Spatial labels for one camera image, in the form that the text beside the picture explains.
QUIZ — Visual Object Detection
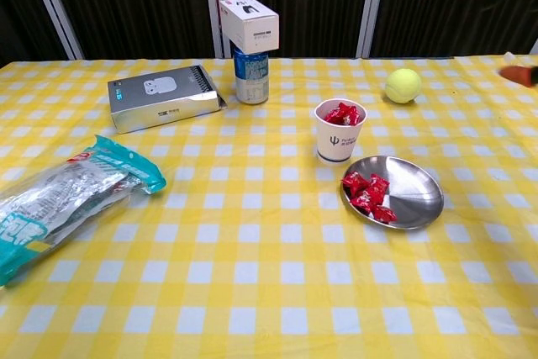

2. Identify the white paper cup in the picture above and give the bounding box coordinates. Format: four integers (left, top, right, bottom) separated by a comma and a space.
314, 98, 369, 166

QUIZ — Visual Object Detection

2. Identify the round steel plate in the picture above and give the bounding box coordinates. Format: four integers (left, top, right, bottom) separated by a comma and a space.
340, 156, 445, 230

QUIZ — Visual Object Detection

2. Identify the black pleated curtain panel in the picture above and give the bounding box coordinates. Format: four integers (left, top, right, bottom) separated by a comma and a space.
369, 0, 538, 59
0, 0, 71, 69
41, 0, 216, 61
221, 0, 374, 59

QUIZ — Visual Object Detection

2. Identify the yellow tennis ball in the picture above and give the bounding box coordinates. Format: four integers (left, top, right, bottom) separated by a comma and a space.
384, 67, 424, 105

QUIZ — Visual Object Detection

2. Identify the small white carton box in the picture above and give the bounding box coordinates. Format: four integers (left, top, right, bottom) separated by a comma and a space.
219, 0, 281, 53

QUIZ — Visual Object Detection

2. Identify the blue white drink can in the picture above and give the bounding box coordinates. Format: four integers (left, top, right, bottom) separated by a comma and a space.
232, 47, 271, 106

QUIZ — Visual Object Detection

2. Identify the silver earbuds box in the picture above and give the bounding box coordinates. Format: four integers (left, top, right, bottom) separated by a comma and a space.
107, 64, 229, 135

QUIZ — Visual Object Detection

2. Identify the yellow white checked tablecloth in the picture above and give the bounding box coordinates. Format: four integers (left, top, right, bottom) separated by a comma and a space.
0, 55, 538, 359

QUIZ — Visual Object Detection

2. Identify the teal silver snack bag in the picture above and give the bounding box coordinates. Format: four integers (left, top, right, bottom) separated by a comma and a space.
0, 134, 168, 288

